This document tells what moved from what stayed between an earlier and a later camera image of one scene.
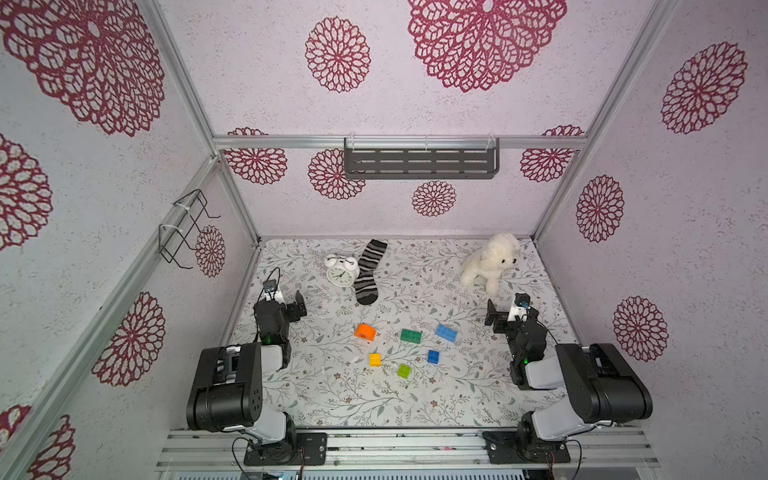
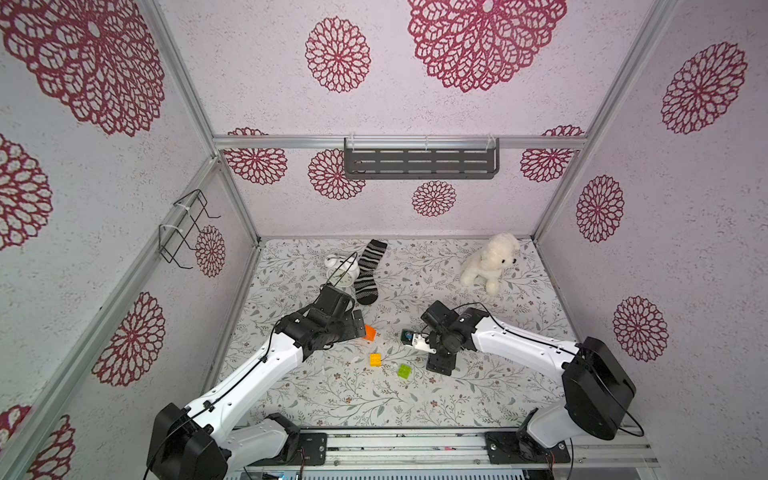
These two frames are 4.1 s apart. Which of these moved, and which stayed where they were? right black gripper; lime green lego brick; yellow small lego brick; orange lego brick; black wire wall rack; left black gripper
Moved: right black gripper; left black gripper
Stayed: orange lego brick; black wire wall rack; lime green lego brick; yellow small lego brick
